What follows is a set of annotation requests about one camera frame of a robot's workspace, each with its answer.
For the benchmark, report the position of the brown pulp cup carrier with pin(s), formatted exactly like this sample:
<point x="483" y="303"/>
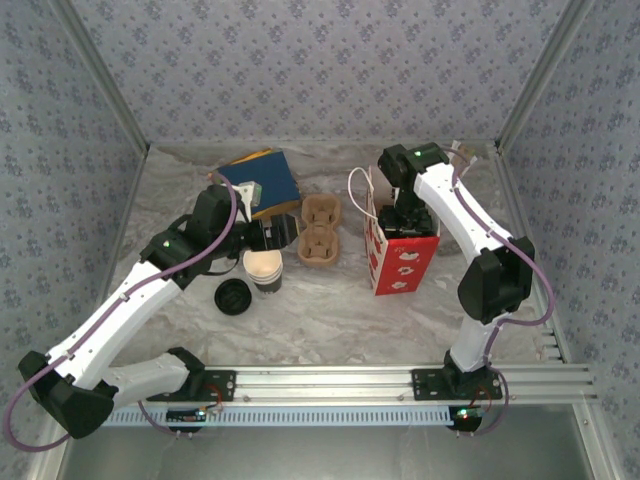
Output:
<point x="320" y="220"/>
<point x="320" y="262"/>

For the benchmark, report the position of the red festive paper bag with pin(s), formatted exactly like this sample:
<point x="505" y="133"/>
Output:
<point x="405" y="270"/>

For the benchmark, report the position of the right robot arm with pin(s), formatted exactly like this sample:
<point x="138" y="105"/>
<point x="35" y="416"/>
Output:
<point x="450" y="210"/>

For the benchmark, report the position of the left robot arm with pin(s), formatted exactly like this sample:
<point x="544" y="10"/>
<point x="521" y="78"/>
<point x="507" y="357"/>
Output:
<point x="115" y="315"/>

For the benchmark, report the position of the black paper coffee cup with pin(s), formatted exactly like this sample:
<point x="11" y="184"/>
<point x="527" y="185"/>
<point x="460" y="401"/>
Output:
<point x="265" y="265"/>
<point x="265" y="278"/>
<point x="270" y="289"/>

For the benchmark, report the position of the yellow paper napkin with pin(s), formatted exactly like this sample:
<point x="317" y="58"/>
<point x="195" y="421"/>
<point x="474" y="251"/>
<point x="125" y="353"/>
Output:
<point x="250" y="156"/>

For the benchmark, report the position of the black plastic cup lid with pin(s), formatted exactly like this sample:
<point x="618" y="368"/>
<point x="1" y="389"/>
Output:
<point x="232" y="297"/>

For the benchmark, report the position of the short aluminium profile piece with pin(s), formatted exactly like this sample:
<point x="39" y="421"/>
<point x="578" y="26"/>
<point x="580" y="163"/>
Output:
<point x="549" y="345"/>

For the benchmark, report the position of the small circuit board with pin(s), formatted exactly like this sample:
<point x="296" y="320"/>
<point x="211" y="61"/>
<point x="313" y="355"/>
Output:
<point x="465" y="415"/>
<point x="185" y="416"/>

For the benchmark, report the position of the grey sheet metal panel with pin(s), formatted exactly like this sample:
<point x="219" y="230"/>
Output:
<point x="320" y="455"/>

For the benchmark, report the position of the aluminium table side rail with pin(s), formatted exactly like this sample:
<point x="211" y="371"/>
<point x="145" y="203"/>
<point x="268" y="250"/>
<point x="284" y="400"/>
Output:
<point x="512" y="200"/>
<point x="132" y="195"/>

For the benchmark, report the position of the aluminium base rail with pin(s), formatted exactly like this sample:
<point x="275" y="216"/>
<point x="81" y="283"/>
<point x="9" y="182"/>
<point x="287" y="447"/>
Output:
<point x="320" y="385"/>

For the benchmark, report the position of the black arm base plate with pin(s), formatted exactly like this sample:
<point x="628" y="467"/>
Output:
<point x="425" y="385"/>
<point x="222" y="385"/>

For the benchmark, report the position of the aluminium frame post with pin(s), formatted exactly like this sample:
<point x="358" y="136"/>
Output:
<point x="542" y="75"/>
<point x="104" y="75"/>

